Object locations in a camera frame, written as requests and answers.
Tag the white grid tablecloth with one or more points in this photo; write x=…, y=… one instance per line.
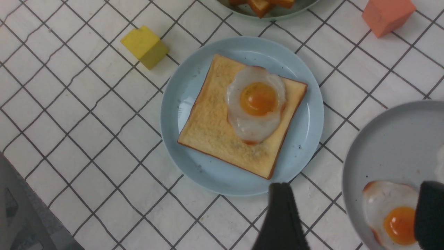
x=80, y=115

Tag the fried egg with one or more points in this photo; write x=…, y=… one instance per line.
x=389, y=211
x=255, y=100
x=439, y=170

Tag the light blue plate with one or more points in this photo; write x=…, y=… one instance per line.
x=183, y=87

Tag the orange cube block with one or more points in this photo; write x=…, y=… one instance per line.
x=385, y=16

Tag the green-grey bread plate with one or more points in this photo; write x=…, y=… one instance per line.
x=241, y=8

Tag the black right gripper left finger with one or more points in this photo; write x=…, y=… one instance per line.
x=282, y=228

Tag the yellow cube block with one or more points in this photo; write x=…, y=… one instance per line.
x=145, y=46

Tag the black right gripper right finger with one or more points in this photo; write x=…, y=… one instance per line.
x=429, y=218

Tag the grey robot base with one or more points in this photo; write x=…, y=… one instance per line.
x=26, y=222

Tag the grey egg plate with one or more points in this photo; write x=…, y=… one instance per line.
x=399, y=145

